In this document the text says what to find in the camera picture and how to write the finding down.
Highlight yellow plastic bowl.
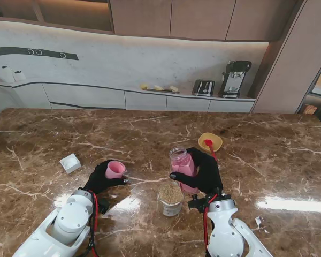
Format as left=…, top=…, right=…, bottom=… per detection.
left=197, top=132, right=223, bottom=153

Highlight red black arm cables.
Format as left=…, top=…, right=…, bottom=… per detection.
left=81, top=190, right=101, bottom=257
left=202, top=193, right=219, bottom=257

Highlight white square container lid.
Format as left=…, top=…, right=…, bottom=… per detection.
left=59, top=153, right=82, bottom=174

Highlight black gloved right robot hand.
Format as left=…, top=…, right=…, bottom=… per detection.
left=170, top=147, right=223, bottom=195

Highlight orange printed box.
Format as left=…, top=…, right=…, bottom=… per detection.
left=302, top=103, right=318, bottom=116

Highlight black wall panel with rings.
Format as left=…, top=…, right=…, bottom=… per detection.
left=0, top=47, right=78, bottom=62

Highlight white counter with drawers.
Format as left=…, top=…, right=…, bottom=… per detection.
left=0, top=79, right=257, bottom=113

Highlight red black left arm cables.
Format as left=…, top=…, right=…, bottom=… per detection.
left=81, top=190, right=101, bottom=257

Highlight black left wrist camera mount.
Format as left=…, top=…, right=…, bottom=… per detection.
left=97, top=199, right=111, bottom=215

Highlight clear airtight container white lid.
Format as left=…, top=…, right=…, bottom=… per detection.
left=169, top=146, right=201, bottom=193

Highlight short white bottle black cap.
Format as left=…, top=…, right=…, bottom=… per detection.
left=12, top=70, right=26, bottom=82

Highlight red plastic scoop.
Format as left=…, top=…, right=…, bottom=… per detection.
left=204, top=139, right=219, bottom=161

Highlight brown tall cabinet panel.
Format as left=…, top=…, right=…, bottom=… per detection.
left=251, top=0, right=321, bottom=115

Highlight black silver toaster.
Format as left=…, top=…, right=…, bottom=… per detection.
left=192, top=79, right=215, bottom=97

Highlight red black right arm cables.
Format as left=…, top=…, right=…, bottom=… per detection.
left=202, top=193, right=219, bottom=257

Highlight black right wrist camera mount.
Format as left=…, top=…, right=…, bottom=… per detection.
left=187, top=194, right=209, bottom=214

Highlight brown wooden wall cabinets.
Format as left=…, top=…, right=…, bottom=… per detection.
left=0, top=0, right=305, bottom=42

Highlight black espresso machine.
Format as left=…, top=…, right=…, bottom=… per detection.
left=218, top=59, right=252, bottom=99

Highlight pink plastic measuring cup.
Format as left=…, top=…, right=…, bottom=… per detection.
left=105, top=160, right=128, bottom=179

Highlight tall white bottle black cap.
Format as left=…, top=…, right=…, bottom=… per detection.
left=1, top=65, right=13, bottom=83

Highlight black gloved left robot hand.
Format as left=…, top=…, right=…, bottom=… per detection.
left=82, top=160, right=131, bottom=194

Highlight clear grain jar with label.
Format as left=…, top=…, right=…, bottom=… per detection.
left=157, top=182, right=185, bottom=217

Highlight dark serving board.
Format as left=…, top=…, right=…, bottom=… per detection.
left=145, top=88, right=180, bottom=95

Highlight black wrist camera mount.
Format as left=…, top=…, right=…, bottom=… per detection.
left=187, top=194, right=209, bottom=214
left=97, top=199, right=111, bottom=215

